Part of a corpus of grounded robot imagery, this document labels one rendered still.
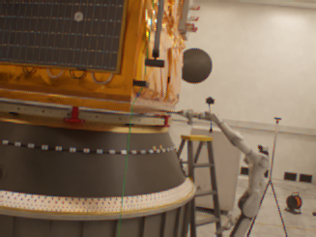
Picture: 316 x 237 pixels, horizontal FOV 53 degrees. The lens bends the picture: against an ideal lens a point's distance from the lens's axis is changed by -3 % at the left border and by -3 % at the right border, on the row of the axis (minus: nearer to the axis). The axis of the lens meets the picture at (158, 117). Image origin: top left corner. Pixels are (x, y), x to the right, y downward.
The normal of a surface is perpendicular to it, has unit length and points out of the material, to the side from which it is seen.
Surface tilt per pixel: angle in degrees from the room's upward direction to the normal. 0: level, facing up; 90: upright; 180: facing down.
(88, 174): 62
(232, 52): 90
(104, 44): 90
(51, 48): 90
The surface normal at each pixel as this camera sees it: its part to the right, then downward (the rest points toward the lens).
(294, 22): -0.14, 0.01
